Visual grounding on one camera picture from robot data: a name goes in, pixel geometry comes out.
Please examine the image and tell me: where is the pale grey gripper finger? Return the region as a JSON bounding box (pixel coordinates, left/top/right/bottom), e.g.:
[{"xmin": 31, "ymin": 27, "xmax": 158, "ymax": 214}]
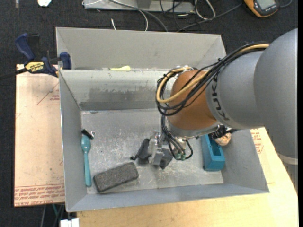
[
  {"xmin": 151, "ymin": 150, "xmax": 164, "ymax": 166},
  {"xmin": 147, "ymin": 139, "xmax": 157, "ymax": 163}
]

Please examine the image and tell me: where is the black cloth pouch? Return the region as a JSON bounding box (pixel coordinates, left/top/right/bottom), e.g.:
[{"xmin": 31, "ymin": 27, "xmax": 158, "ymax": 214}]
[{"xmin": 130, "ymin": 138, "xmax": 174, "ymax": 170}]

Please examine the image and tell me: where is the grey metal bin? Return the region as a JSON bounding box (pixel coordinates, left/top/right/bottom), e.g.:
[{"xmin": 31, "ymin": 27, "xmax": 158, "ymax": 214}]
[{"xmin": 55, "ymin": 26, "xmax": 270, "ymax": 213}]

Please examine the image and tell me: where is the dark grey flat block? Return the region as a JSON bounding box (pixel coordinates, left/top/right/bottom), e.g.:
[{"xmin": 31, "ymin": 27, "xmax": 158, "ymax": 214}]
[{"xmin": 93, "ymin": 162, "xmax": 140, "ymax": 193}]

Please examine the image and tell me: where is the blue rectangular open box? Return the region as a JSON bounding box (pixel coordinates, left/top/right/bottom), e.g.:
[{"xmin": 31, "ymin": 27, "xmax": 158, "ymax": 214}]
[{"xmin": 200, "ymin": 133, "xmax": 226, "ymax": 172}]

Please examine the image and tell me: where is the beige round object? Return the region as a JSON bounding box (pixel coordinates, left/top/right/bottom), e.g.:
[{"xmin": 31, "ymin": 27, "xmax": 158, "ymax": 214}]
[{"xmin": 214, "ymin": 135, "xmax": 232, "ymax": 147}]

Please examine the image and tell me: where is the teal plastic spoon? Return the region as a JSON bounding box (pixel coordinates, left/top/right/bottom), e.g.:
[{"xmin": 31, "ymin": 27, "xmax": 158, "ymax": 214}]
[{"xmin": 80, "ymin": 135, "xmax": 93, "ymax": 188}]

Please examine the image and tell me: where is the small black clip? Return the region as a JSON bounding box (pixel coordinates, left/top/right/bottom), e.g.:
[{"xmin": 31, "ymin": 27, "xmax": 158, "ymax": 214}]
[{"xmin": 81, "ymin": 129, "xmax": 96, "ymax": 140}]

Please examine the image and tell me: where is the pale yellow flat object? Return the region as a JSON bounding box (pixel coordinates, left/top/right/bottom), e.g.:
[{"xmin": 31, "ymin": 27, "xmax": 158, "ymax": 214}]
[{"xmin": 109, "ymin": 65, "xmax": 132, "ymax": 72}]

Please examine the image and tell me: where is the black cylinder on white bracket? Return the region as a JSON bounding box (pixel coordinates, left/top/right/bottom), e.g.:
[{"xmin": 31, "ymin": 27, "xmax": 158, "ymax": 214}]
[{"xmin": 212, "ymin": 124, "xmax": 234, "ymax": 139}]

